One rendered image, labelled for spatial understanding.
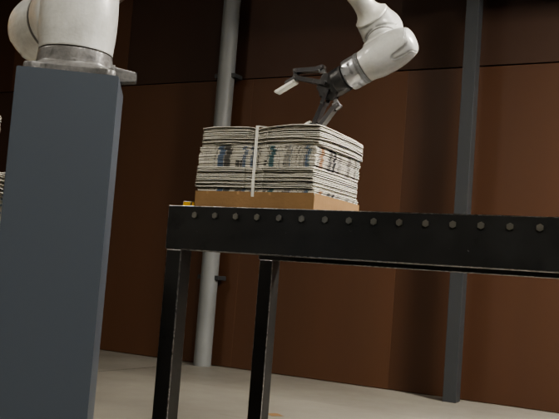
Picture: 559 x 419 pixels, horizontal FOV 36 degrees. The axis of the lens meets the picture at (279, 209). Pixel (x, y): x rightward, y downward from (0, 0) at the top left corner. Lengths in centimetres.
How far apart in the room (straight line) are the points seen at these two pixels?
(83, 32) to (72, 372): 68
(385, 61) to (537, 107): 303
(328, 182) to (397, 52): 39
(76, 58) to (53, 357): 60
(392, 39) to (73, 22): 90
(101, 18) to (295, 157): 71
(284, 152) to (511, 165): 311
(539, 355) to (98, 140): 381
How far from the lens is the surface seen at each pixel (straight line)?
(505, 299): 524
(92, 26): 184
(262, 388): 280
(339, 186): 241
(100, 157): 176
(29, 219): 176
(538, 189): 524
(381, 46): 236
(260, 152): 236
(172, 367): 238
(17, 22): 205
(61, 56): 182
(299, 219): 217
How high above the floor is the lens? 62
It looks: 5 degrees up
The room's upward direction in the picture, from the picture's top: 4 degrees clockwise
